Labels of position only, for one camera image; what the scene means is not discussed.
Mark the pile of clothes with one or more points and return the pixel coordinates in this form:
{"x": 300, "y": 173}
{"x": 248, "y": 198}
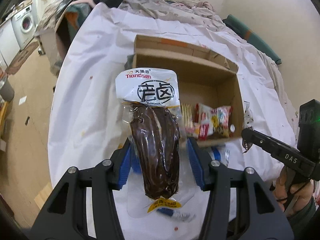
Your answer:
{"x": 57, "y": 12}

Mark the white floor cabinet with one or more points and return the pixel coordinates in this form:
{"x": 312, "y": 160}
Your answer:
{"x": 7, "y": 42}

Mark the brown floor rug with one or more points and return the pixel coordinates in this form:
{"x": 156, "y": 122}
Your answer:
{"x": 22, "y": 57}

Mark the clear cracker packet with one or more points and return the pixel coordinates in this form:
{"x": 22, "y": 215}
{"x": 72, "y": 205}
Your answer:
{"x": 187, "y": 117}

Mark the grey trash bin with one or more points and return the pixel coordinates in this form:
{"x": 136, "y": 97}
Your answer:
{"x": 6, "y": 90}

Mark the clear spotted snack packet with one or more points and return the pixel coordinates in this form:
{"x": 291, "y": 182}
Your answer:
{"x": 248, "y": 115}

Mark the red white snack packet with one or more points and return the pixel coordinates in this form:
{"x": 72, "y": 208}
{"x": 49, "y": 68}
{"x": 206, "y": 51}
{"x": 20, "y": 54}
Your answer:
{"x": 203, "y": 122}

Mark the braised meat packet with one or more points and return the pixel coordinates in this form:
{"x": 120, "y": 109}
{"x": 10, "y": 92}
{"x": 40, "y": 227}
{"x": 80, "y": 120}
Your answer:
{"x": 156, "y": 140}

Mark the green rolled mat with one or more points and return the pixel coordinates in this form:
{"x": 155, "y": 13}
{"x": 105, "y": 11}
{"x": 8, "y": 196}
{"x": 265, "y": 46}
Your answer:
{"x": 252, "y": 37}

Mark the white washing machine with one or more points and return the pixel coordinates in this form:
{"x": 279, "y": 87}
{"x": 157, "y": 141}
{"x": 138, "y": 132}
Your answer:
{"x": 25, "y": 25}

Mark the person's right hand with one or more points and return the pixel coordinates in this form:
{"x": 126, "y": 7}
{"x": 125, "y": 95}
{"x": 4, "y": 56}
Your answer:
{"x": 297, "y": 195}

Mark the orange white snack packet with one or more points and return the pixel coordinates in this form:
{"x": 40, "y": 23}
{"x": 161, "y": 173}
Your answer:
{"x": 222, "y": 120}

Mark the wooden board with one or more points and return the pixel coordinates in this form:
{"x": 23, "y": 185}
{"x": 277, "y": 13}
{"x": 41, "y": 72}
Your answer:
{"x": 43, "y": 195}

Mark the white paper scrap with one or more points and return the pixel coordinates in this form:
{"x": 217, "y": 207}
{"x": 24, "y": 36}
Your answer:
{"x": 22, "y": 100}

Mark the crumpled patterned duvet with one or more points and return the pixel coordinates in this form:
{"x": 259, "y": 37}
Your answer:
{"x": 190, "y": 10}

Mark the person's right forearm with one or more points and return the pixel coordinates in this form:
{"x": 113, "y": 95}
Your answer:
{"x": 307, "y": 212}

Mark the white blue snack packet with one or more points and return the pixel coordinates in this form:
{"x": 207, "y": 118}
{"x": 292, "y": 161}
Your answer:
{"x": 220, "y": 155}

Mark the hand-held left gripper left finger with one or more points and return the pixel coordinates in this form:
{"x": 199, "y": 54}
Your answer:
{"x": 125, "y": 166}

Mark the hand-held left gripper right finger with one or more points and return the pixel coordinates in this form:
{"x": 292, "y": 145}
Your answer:
{"x": 194, "y": 166}

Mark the blue chip packet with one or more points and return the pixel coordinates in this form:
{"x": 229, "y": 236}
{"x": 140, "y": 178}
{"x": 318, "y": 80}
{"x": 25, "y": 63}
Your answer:
{"x": 175, "y": 213}

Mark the beige dotted quilt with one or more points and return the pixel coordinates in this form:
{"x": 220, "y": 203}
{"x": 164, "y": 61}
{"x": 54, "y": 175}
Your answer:
{"x": 280, "y": 85}

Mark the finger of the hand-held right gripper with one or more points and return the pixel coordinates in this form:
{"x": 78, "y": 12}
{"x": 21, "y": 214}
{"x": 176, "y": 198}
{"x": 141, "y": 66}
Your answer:
{"x": 257, "y": 138}

